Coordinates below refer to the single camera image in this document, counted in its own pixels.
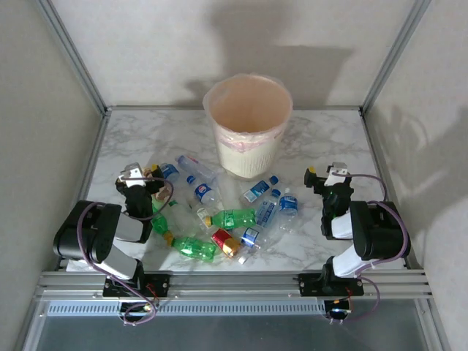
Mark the blue bottle cap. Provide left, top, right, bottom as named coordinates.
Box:
left=254, top=188, right=282, bottom=230

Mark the green bottle yellow cap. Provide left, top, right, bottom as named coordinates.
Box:
left=203, top=208, right=257, bottom=230
left=151, top=199, right=170, bottom=235
left=163, top=232, right=217, bottom=263

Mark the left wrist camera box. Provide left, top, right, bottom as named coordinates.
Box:
left=119, top=162, right=144, bottom=187

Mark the aluminium frame leg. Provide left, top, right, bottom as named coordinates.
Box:
left=416, top=298, right=451, bottom=351
left=12, top=298, right=47, bottom=351

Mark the crushed clear bottle blue label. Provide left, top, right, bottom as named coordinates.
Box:
left=240, top=225, right=273, bottom=249

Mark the crushed clear plastic bottle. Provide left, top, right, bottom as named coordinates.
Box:
left=166, top=199, right=202, bottom=235

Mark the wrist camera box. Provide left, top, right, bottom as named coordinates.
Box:
left=326, top=162, right=348, bottom=186
left=119, top=162, right=144, bottom=187

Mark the grey slotted cable duct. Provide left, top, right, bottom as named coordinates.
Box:
left=46, top=301, right=328, bottom=318

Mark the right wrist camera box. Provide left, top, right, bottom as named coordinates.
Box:
left=326, top=162, right=348, bottom=186

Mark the pink translucent bin liner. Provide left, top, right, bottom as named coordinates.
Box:
left=202, top=72, right=294, bottom=153

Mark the white plastic bin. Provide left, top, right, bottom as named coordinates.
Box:
left=210, top=122, right=285, bottom=181

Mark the red label bottle white cap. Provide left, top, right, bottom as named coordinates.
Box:
left=211, top=228, right=249, bottom=265

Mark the small circuit board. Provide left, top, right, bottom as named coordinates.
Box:
left=120, top=301, right=159, bottom=320
left=324, top=298, right=354, bottom=320

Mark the wide grooved aluminium rail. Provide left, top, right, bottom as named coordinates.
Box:
left=34, top=269, right=434, bottom=303

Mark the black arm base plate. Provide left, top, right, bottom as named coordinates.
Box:
left=298, top=272, right=366, bottom=298
left=102, top=272, right=172, bottom=298

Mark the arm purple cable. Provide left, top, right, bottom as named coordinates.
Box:
left=331, top=173, right=412, bottom=325
left=76, top=176, right=176, bottom=327

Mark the blue-capped bottle light-blue label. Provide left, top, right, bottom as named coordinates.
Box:
left=243, top=175, right=281, bottom=204

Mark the clear Pepsi label bottle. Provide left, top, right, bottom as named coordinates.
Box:
left=185, top=174, right=223, bottom=208

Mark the small bottle blue label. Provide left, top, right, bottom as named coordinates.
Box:
left=159, top=162, right=181, bottom=184

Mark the clear bottle pale label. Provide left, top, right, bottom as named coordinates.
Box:
left=175, top=154, right=219, bottom=184

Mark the aluminium frame rail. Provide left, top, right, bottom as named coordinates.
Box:
left=360, top=109, right=420, bottom=271
left=58, top=111, right=113, bottom=271
left=105, top=105, right=363, bottom=112

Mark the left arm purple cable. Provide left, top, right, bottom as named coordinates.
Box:
left=76, top=176, right=176, bottom=327

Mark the aluminium frame post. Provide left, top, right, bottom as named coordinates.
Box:
left=35, top=0, right=110, bottom=115
left=360, top=0, right=432, bottom=114

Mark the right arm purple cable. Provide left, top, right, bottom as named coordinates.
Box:
left=331, top=173, right=412, bottom=325

